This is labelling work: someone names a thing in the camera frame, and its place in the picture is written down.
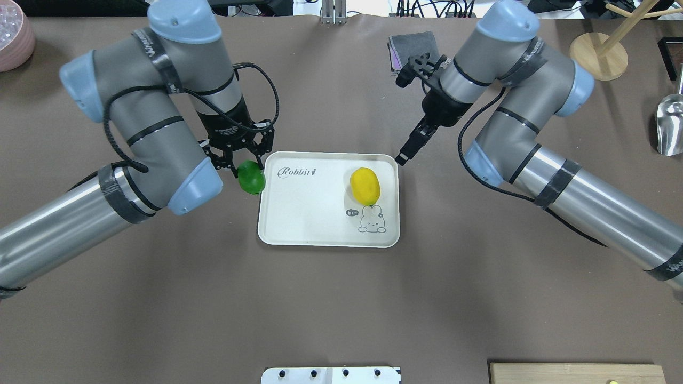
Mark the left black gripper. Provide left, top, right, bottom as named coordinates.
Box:
left=200, top=99, right=275, bottom=178

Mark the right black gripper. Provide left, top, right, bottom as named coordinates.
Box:
left=395, top=88, right=473, bottom=166

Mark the green lime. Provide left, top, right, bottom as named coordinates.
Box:
left=237, top=160, right=266, bottom=195

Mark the yellow lemon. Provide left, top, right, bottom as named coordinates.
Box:
left=350, top=167, right=381, bottom=206

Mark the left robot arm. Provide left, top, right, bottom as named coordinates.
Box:
left=1, top=1, right=276, bottom=299

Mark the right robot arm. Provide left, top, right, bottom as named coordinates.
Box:
left=395, top=1, right=682, bottom=300

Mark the white rabbit tray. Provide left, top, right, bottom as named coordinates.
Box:
left=258, top=151, right=400, bottom=248

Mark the purple cloth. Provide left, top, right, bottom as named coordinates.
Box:
left=387, top=42, right=402, bottom=73

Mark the grey folded cloth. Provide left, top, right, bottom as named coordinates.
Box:
left=388, top=31, right=441, bottom=66

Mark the wooden banana stand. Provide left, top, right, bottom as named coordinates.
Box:
left=570, top=1, right=682, bottom=81

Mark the silver scoop far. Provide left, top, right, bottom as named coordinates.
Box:
left=656, top=67, right=682, bottom=156

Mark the pink bowl of ice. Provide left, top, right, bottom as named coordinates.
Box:
left=1, top=1, right=36, bottom=73

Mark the wooden cutting board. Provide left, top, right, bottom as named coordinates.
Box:
left=489, top=362, right=666, bottom=383

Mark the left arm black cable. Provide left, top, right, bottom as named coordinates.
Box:
left=102, top=62, right=281, bottom=174

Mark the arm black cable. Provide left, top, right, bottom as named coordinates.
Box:
left=102, top=62, right=281, bottom=174
left=457, top=88, right=609, bottom=249

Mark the aluminium frame post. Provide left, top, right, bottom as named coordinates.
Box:
left=320, top=0, right=348, bottom=25

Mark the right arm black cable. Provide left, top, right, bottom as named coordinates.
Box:
left=457, top=88, right=609, bottom=249

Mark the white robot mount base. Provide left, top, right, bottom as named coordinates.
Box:
left=260, top=365, right=402, bottom=383

